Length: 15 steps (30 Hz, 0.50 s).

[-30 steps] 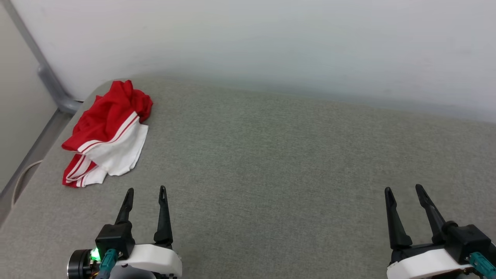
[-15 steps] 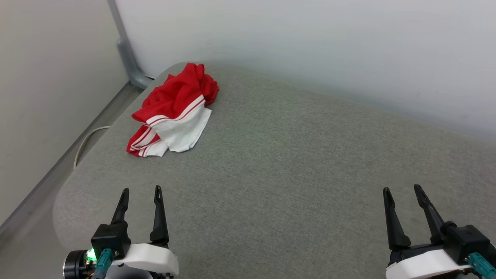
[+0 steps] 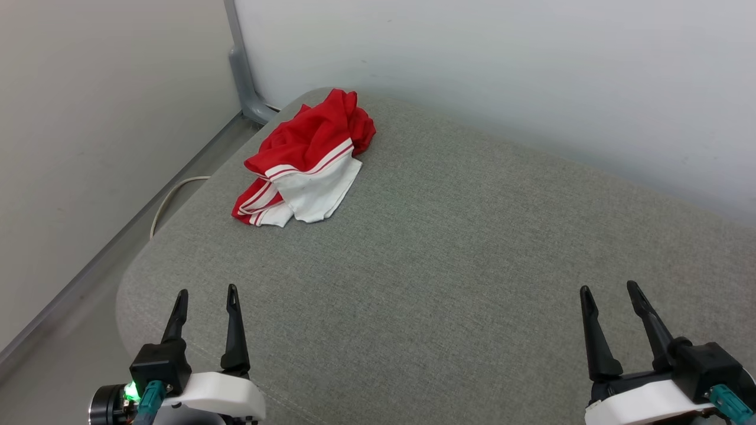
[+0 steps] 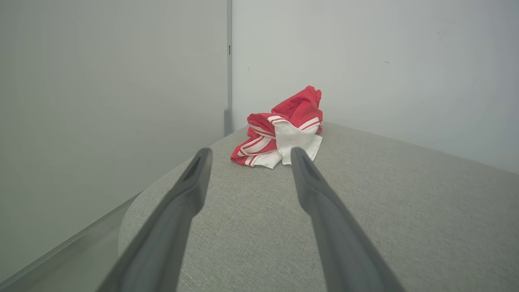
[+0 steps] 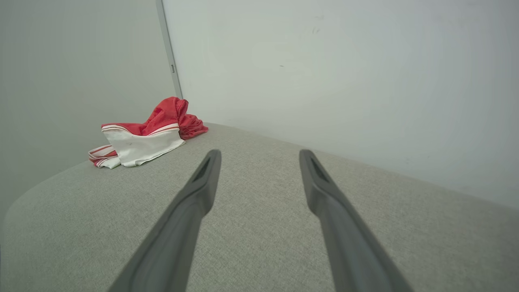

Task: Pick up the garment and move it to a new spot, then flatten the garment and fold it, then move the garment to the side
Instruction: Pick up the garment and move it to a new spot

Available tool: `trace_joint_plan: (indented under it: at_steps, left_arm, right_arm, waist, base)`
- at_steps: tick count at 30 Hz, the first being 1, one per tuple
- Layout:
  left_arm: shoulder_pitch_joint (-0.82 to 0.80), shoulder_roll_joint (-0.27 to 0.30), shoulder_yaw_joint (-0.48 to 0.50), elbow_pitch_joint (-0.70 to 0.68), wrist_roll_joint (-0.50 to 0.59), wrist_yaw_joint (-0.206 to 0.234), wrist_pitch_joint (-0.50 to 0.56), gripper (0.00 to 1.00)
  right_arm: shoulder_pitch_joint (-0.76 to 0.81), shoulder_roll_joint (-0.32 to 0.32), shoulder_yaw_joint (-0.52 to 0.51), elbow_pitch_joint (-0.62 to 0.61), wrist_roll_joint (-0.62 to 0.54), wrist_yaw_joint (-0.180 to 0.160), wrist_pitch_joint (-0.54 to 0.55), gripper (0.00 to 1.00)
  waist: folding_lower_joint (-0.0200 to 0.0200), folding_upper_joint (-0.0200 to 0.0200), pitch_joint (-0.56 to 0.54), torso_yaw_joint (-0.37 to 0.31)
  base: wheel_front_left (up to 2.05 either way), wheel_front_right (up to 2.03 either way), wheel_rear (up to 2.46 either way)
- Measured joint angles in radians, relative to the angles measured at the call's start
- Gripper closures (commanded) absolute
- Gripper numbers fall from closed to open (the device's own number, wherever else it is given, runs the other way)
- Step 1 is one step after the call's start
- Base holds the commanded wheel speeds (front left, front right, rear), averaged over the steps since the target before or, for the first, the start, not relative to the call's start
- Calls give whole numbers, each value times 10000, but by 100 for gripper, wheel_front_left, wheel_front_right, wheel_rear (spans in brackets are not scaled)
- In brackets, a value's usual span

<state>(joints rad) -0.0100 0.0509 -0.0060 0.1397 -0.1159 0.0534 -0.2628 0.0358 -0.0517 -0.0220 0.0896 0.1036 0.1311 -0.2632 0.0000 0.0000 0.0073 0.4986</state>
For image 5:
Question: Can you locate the grey wall trim strip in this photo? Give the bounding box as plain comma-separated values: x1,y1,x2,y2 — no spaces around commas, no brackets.
156,0,183,99

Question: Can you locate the red and white jersey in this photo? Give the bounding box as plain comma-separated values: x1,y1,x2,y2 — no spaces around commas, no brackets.
88,97,209,169

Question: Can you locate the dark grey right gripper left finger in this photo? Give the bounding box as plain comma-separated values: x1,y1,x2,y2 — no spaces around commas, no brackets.
107,150,222,292

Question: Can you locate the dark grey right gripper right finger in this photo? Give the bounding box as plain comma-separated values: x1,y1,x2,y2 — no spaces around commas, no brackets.
299,150,414,292

